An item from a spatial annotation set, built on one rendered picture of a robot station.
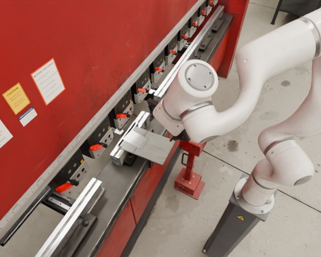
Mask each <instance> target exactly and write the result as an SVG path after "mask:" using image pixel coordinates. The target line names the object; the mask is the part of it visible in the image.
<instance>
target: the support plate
mask: <svg viewBox="0 0 321 257"><path fill-rule="evenodd" d="M133 131H135V132H136V133H138V134H140V135H142V136H144V135H145V134H146V132H147V130H144V129H142V128H139V127H137V126H136V127H135V128H134V130H133ZM145 138H147V139H148V138H149V140H148V142H147V143H146V144H145V145H144V146H143V147H142V148H141V149H138V148H137V149H136V147H135V146H133V145H131V144H130V143H128V142H127V141H125V142H124V144H123V145H122V146H121V149H122V150H125V151H127V152H129V153H132V154H134V155H137V156H140V157H142V158H145V159H147V160H149V161H152V162H154V163H157V164H159V165H163V164H164V162H165V160H166V158H167V156H168V154H169V153H170V151H171V149H172V147H173V145H174V143H175V141H174V140H172V141H171V142H170V139H169V138H166V137H163V136H161V135H158V134H155V133H153V132H150V131H148V132H147V134H146V135H145ZM135 149H136V150H135ZM134 150H135V152H134ZM133 152H134V153H133Z"/></svg>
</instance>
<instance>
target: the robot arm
mask: <svg viewBox="0 0 321 257"><path fill-rule="evenodd" d="M235 60H236V66H237V72H238V77H239V95H238V98H237V100H236V102H235V103H234V104H233V105H232V106H231V107H230V108H228V109H226V110H224V111H223V112H217V111H216V109H215V107H214V105H213V103H212V99H211V96H212V95H213V94H214V92H215V91H216V89H217V87H218V82H219V81H218V76H217V73H216V72H215V70H214V69H213V68H212V67H211V66H210V65H209V64H208V63H206V62H204V61H201V60H189V61H186V62H185V63H183V64H182V65H181V67H180V68H179V70H178V72H177V74H176V76H175V78H174V80H173V82H172V84H171V86H170V87H169V89H168V91H167V93H166V95H165V97H164V98H163V99H162V100H161V101H160V102H159V103H158V102H156V101H154V100H153V99H151V98H149V99H148V100H147V103H148V105H149V106H148V108H149V110H150V119H149V121H152V120H153V119H154V118H156V119H157V120H158V121H159V122H160V123H161V124H162V125H163V126H164V127H165V128H166V129H167V130H168V131H169V132H170V133H171V134H172V135H173V137H172V138H171V139H170V142H171V141H172V140H174V141H175V140H178V139H179V140H181V141H186V142H189V141H190V140H192V141H193V142H195V143H204V142H207V141H210V140H212V139H215V138H217V137H219V136H221V135H224V134H226V133H228V132H230V131H232V130H234V129H236V128H237V127H239V126H240V125H241V124H243V123H244V122H245V121H246V120H247V119H248V117H249V116H250V115H251V113H252V112H253V110H254V108H255V106H256V104H257V102H258V99H259V96H260V93H261V90H262V87H263V85H264V83H265V82H266V81H267V80H268V79H270V78H272V77H274V76H276V75H279V74H281V73H283V72H285V71H288V70H290V69H292V68H295V67H297V66H299V65H302V64H304V63H306V62H309V61H311V60H312V81H311V88H310V91H309V93H308V95H307V97H306V98H305V99H304V101H303V102H302V104H301V105H300V106H299V108H298V109H297V110H296V111H295V112H294V113H293V114H292V115H291V116H290V117H289V118H287V119H286V120H285V121H283V122H281V123H278V124H275V125H272V126H270V127H267V128H266V129H264V130H263V131H262V132H261V133H260V134H259V136H258V145H259V147H260V149H261V151H262V152H263V154H264V155H265V157H266V159H262V160H260V161H259V162H258V163H257V164H256V166H255V167H254V169H253V171H252V172H251V174H250V176H249V177H245V178H242V179H240V180H239V181H238V182H237V183H236V185H235V187H234V197H235V200H236V201H237V203H238V204H239V205H240V207H241V208H243V209H244V210H245V211H247V212H249V213H251V214H255V215H262V214H265V213H267V212H269V211H270V210H271V209H272V208H273V206H274V202H275V198H274V194H273V193H274V192H275V191H276V190H277V189H278V187H279V186H280V185H284V186H298V185H302V184H305V183H307V182H309V181H310V180H311V179H312V177H313V175H314V166H313V164H312V162H311V160H310V159H309V157H308V156H307V155H306V153H305V152H304V151H303V150H302V148H301V147H300V146H299V144H298V143H297V142H296V140H295V139H294V137H293V136H294V135H295V136H299V137H312V136H316V135H318V134H320V133H321V8H319V9H317V10H315V11H313V12H311V13H309V14H307V15H304V16H302V17H300V18H298V19H296V20H294V21H292V22H290V23H288V24H286V25H283V26H281V27H279V28H277V29H275V30H273V31H271V32H269V33H267V34H265V35H263V36H261V37H259V38H256V39H254V40H252V41H250V42H248V43H247V44H245V45H243V46H242V47H241V48H240V49H239V50H238V51H237V53H236V57H235Z"/></svg>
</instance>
